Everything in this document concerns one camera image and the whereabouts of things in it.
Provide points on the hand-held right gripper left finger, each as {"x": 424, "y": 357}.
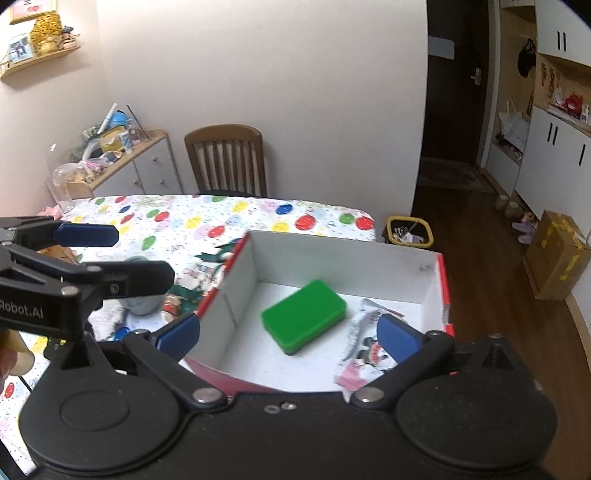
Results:
{"x": 181, "y": 331}

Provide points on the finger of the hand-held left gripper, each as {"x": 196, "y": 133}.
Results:
{"x": 87, "y": 234}
{"x": 134, "y": 276}

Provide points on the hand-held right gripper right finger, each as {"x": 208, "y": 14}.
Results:
{"x": 396, "y": 336}

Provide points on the white and red cardboard box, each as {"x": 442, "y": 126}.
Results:
{"x": 323, "y": 263}

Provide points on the grey-green mug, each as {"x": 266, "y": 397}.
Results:
{"x": 141, "y": 305}

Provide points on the cartoon printed plastic packet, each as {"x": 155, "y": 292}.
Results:
{"x": 361, "y": 353}

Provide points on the white sideboard with wooden top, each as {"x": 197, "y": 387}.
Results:
{"x": 152, "y": 171}

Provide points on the pile of household clutter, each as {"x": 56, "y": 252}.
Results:
{"x": 101, "y": 143}

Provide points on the green sponge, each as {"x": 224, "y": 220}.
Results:
{"x": 302, "y": 314}

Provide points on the yellow trash bin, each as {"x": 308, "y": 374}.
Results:
{"x": 410, "y": 220}

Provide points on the polka dot tablecloth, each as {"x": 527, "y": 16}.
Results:
{"x": 277, "y": 216}

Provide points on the pair of purple slippers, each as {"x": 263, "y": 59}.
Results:
{"x": 525, "y": 230}

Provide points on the wooden dining chair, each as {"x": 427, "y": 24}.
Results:
{"x": 222, "y": 134}

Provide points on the pair of tan shoes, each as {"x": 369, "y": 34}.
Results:
{"x": 508, "y": 207}

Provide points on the patterned doormat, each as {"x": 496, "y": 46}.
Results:
{"x": 455, "y": 175}

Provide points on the brown cardboard carton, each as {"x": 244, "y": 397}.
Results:
{"x": 556, "y": 258}

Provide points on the yellow flower ornament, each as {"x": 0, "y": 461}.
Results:
{"x": 46, "y": 32}

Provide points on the dark wooden door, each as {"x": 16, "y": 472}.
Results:
{"x": 461, "y": 115}

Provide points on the framed picture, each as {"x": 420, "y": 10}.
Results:
{"x": 34, "y": 10}

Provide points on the white shopping bag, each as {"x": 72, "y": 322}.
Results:
{"x": 512, "y": 124}

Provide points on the red container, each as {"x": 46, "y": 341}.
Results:
{"x": 573, "y": 102}

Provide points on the assorted shelf items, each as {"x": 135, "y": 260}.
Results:
{"x": 561, "y": 87}

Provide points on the black hanging bag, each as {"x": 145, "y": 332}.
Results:
{"x": 526, "y": 57}

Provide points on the wooden wall shelf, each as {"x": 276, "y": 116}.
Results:
{"x": 46, "y": 62}

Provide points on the small photo frame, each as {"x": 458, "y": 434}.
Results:
{"x": 21, "y": 48}

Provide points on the white wooden wall cabinet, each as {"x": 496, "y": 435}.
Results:
{"x": 554, "y": 154}

